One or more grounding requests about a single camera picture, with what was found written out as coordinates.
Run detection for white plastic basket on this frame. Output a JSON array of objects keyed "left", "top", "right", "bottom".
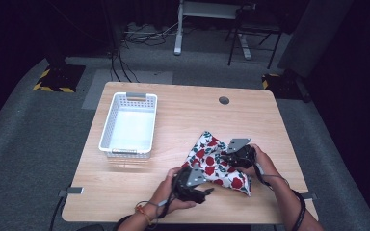
[{"left": 97, "top": 91, "right": 159, "bottom": 160}]

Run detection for black metal chair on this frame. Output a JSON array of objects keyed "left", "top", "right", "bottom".
[{"left": 224, "top": 2, "right": 284, "bottom": 70}]

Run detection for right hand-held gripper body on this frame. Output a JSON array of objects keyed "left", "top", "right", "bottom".
[{"left": 226, "top": 138, "right": 257, "bottom": 169}]

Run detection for bundle of floor cables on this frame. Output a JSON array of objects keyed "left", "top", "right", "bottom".
[{"left": 120, "top": 20, "right": 181, "bottom": 46}]

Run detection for orange wrist bracelet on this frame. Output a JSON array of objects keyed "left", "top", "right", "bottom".
[{"left": 134, "top": 204, "right": 154, "bottom": 226}]

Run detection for black yellow striped stand base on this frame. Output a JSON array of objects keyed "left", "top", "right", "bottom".
[
  {"left": 261, "top": 72, "right": 312, "bottom": 104},
  {"left": 32, "top": 64, "right": 87, "bottom": 94}
]

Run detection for right hand-held gripper black cable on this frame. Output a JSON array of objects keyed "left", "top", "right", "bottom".
[{"left": 253, "top": 162, "right": 307, "bottom": 231}]

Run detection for white desk frame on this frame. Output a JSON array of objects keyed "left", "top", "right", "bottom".
[{"left": 172, "top": 0, "right": 258, "bottom": 62}]

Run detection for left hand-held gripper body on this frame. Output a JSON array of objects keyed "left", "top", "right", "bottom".
[{"left": 172, "top": 163, "right": 208, "bottom": 202}]

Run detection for person's right hand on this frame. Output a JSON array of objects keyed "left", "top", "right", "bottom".
[{"left": 238, "top": 144, "right": 284, "bottom": 189}]

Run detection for black floor cables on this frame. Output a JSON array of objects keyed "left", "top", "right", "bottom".
[{"left": 106, "top": 47, "right": 141, "bottom": 84}]

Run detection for grey curtain panel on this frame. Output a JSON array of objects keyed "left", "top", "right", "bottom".
[{"left": 277, "top": 0, "right": 357, "bottom": 79}]

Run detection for left hand-held gripper black cable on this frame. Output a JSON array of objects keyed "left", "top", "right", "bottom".
[{"left": 113, "top": 189, "right": 178, "bottom": 231}]

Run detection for person's left hand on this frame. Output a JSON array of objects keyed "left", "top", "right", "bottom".
[{"left": 148, "top": 167, "right": 197, "bottom": 219}]

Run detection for black cable under table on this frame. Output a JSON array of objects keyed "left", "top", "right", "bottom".
[{"left": 50, "top": 193, "right": 68, "bottom": 231}]

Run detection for white red floral garment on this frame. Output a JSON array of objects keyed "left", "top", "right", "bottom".
[{"left": 180, "top": 130, "right": 253, "bottom": 197}]

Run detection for hand-held gripper black cable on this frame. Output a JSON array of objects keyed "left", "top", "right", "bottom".
[
  {"left": 253, "top": 162, "right": 307, "bottom": 231},
  {"left": 113, "top": 189, "right": 178, "bottom": 231}
]

